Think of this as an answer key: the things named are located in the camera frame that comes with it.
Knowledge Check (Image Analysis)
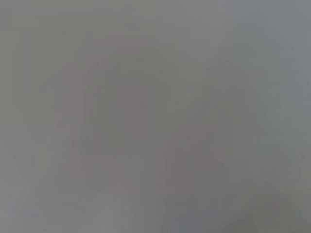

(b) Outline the clear glass water dispenser jar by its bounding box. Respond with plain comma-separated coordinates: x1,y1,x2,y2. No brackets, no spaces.
57,24,259,195

